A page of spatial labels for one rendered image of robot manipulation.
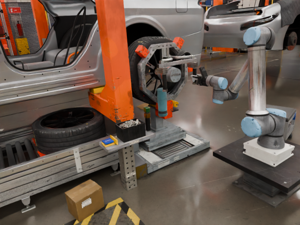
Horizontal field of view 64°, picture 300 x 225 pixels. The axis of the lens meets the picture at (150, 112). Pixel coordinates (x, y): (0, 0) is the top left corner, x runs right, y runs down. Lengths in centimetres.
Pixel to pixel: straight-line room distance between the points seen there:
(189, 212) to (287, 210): 69
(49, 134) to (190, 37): 190
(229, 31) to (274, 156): 319
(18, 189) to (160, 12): 211
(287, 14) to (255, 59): 300
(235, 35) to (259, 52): 292
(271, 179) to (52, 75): 191
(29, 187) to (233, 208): 153
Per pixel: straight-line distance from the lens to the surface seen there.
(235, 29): 468
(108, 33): 190
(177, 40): 238
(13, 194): 213
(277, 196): 215
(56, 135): 216
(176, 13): 291
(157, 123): 258
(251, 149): 199
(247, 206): 203
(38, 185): 213
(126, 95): 201
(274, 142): 198
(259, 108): 180
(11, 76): 231
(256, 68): 177
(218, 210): 195
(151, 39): 230
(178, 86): 249
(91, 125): 219
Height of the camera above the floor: 129
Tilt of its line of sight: 20 degrees down
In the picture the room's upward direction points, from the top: 4 degrees counter-clockwise
